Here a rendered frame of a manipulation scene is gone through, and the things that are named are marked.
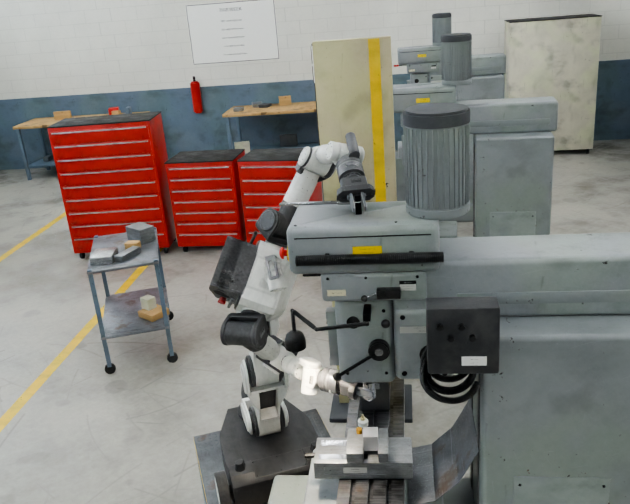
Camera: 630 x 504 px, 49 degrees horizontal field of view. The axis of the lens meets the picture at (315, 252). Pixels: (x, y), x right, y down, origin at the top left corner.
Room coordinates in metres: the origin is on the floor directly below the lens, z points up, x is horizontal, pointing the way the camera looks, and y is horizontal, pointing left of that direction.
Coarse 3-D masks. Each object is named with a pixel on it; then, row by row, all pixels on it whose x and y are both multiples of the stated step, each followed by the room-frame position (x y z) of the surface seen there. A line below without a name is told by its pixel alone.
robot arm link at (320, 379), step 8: (304, 368) 2.22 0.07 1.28; (320, 368) 2.23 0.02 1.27; (328, 368) 2.20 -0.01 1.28; (304, 376) 2.21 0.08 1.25; (312, 376) 2.19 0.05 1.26; (320, 376) 2.17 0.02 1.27; (304, 384) 2.20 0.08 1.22; (312, 384) 2.18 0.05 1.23; (320, 384) 2.16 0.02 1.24; (304, 392) 2.19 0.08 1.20; (312, 392) 2.18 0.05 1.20
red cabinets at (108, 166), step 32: (64, 128) 7.07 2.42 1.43; (96, 128) 7.05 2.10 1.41; (128, 128) 7.01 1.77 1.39; (160, 128) 7.40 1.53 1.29; (64, 160) 7.06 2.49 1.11; (96, 160) 7.04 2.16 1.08; (128, 160) 7.02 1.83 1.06; (160, 160) 7.20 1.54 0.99; (192, 160) 7.02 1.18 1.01; (224, 160) 6.90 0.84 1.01; (256, 160) 6.78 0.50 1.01; (288, 160) 6.69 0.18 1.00; (64, 192) 7.07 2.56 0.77; (96, 192) 7.05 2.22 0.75; (128, 192) 7.03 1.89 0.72; (160, 192) 7.02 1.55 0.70; (192, 192) 6.96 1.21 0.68; (224, 192) 6.90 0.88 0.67; (256, 192) 6.79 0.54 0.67; (320, 192) 7.06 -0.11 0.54; (96, 224) 7.05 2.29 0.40; (128, 224) 7.03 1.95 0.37; (160, 224) 7.01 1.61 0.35; (192, 224) 6.96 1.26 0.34; (224, 224) 6.91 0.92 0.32
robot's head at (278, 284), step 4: (276, 260) 2.31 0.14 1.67; (280, 260) 2.32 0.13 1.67; (272, 264) 2.30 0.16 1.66; (280, 264) 2.32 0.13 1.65; (272, 268) 2.30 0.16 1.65; (280, 268) 2.31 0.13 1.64; (272, 272) 2.29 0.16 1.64; (280, 272) 2.29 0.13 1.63; (268, 276) 2.30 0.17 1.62; (280, 276) 2.28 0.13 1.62; (284, 276) 2.29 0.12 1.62; (268, 280) 2.28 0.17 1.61; (272, 280) 2.27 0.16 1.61; (276, 280) 2.27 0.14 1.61; (280, 280) 2.27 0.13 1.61; (284, 280) 2.28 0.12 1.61; (268, 284) 2.28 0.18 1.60; (272, 284) 2.26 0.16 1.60; (276, 284) 2.26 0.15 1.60; (280, 284) 2.26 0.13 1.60; (284, 284) 2.27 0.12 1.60; (272, 288) 2.26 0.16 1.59; (276, 288) 2.25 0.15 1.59; (280, 288) 2.27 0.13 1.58; (284, 288) 2.29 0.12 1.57
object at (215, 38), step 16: (256, 0) 11.32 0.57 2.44; (272, 0) 11.28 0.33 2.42; (192, 16) 11.47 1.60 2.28; (208, 16) 11.44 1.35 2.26; (224, 16) 11.40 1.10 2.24; (240, 16) 11.36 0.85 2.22; (256, 16) 11.33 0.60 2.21; (272, 16) 11.29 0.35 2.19; (192, 32) 11.48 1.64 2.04; (208, 32) 11.44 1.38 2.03; (224, 32) 11.40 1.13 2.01; (240, 32) 11.37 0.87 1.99; (256, 32) 11.33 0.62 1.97; (272, 32) 11.29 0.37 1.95; (192, 48) 11.48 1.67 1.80; (208, 48) 11.45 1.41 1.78; (224, 48) 11.41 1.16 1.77; (240, 48) 11.37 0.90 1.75; (256, 48) 11.33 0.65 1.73; (272, 48) 11.30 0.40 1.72
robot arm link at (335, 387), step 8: (328, 376) 2.16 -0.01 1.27; (328, 384) 2.15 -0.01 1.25; (336, 384) 2.14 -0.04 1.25; (344, 384) 2.12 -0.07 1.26; (352, 384) 2.11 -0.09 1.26; (360, 384) 2.13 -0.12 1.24; (328, 392) 2.16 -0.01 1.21; (336, 392) 2.14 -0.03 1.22; (344, 392) 2.11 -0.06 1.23; (352, 392) 2.08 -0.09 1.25
